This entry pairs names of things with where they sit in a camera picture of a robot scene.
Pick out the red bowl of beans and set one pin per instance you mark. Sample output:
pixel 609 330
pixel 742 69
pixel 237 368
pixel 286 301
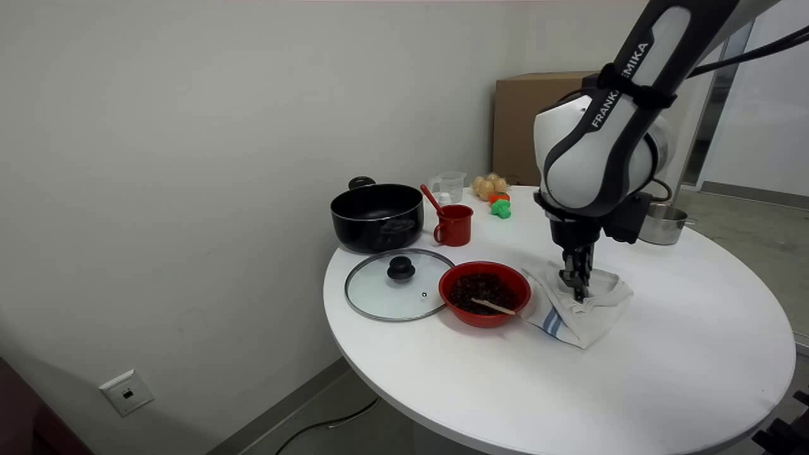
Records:
pixel 457 314

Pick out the black cooking pot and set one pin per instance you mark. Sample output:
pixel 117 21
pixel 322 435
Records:
pixel 377 229

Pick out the white top maroon desk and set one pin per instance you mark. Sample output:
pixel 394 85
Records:
pixel 26 420

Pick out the red mug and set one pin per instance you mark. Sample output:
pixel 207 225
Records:
pixel 455 229

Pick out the glass lid with black knob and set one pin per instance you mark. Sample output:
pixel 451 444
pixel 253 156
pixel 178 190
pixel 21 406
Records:
pixel 379 294

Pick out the green toy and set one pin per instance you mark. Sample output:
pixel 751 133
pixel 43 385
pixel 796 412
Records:
pixel 500 212

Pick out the flat cardboard box, dark band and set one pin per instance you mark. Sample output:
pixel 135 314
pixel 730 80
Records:
pixel 513 128

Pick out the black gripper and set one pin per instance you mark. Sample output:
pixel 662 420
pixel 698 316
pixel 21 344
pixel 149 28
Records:
pixel 574 234

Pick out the white wall socket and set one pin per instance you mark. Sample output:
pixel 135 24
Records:
pixel 128 392

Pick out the orange toy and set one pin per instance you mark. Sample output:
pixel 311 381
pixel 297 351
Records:
pixel 500 199

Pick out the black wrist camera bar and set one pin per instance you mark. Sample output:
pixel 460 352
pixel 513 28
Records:
pixel 627 220

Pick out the grey door frame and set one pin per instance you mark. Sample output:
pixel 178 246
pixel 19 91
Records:
pixel 703 128

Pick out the white towel with blue stripes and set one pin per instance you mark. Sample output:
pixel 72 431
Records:
pixel 583 319

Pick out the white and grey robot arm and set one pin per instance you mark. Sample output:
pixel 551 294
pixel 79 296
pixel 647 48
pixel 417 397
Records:
pixel 589 153

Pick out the clear measuring cup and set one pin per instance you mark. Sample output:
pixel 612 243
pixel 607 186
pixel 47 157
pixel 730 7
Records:
pixel 449 188

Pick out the silver steel pot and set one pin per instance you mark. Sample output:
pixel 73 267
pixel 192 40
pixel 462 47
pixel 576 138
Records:
pixel 670 225

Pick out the black metal stand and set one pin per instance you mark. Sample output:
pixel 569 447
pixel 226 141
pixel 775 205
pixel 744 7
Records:
pixel 784 434

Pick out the red plastic spoon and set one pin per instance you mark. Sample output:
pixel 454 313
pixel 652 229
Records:
pixel 430 199

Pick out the beige toy eggs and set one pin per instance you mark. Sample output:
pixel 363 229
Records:
pixel 487 186

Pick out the wooden spoon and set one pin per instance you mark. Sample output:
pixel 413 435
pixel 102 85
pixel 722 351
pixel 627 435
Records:
pixel 493 308

